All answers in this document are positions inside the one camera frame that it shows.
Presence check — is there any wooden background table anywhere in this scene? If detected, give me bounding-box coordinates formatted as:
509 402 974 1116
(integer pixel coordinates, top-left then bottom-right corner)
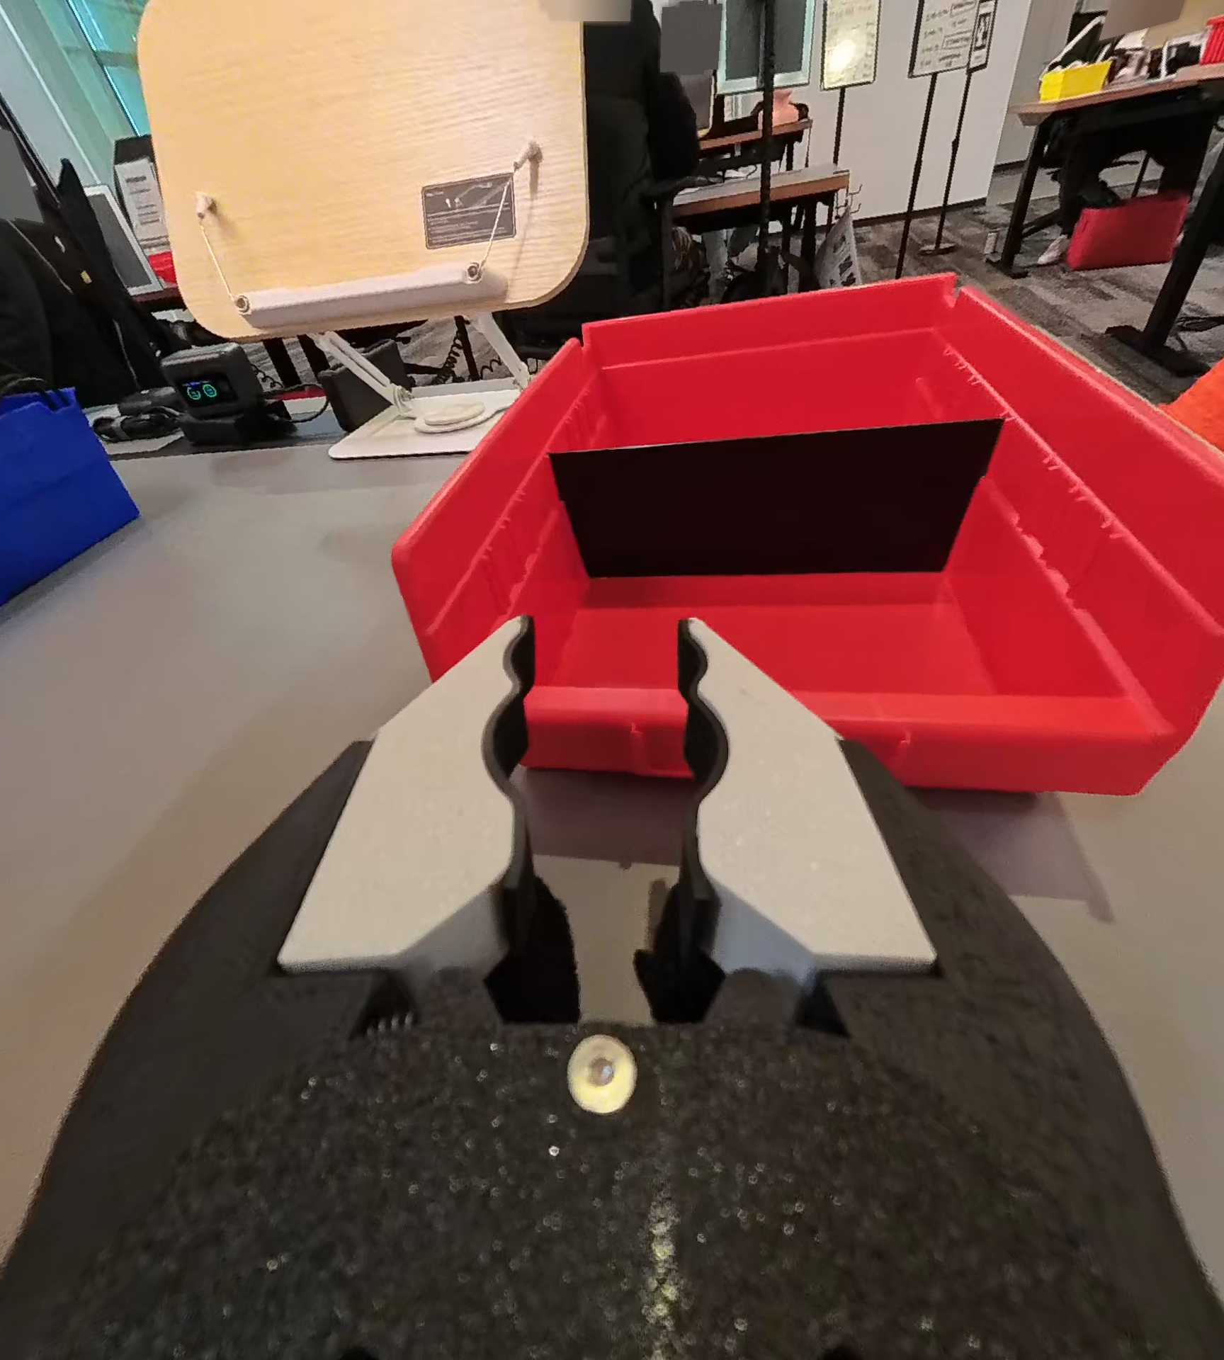
676 164 852 288
1000 52 1224 373

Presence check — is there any wooden book stand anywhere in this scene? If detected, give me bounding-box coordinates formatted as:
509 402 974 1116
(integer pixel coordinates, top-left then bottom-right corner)
136 0 589 459

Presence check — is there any white sign on pole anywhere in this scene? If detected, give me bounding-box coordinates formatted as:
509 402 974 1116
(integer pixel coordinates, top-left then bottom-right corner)
894 0 998 281
822 0 881 229

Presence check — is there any grey desk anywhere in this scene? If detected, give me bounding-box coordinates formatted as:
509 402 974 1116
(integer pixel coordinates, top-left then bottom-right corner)
0 408 1224 1360

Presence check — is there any thin black hub cable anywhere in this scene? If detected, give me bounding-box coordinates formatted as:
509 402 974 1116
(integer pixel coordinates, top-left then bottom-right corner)
0 370 78 418

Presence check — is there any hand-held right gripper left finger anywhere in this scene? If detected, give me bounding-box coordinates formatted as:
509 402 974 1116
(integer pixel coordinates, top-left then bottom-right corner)
277 616 581 1023

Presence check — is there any red plastic bin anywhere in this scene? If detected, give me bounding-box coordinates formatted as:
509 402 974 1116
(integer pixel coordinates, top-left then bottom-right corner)
391 272 1224 796

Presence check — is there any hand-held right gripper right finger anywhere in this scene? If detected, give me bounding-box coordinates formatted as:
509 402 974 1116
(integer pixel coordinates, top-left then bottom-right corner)
636 616 940 1023

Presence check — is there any red fabric bag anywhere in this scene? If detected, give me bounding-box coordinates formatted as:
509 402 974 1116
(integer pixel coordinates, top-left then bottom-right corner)
1067 190 1192 272

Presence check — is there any black device with green display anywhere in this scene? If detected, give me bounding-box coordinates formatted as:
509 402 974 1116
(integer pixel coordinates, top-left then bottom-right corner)
160 342 274 445

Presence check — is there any black power adapter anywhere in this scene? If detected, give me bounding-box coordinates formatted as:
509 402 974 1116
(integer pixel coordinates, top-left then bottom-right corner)
317 339 412 430

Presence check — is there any black bin divider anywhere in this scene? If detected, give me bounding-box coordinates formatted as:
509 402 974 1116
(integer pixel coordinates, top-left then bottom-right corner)
548 416 1006 579

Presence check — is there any blue plastic bin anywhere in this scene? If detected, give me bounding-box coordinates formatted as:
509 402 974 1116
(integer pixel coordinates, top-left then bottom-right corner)
0 387 141 651

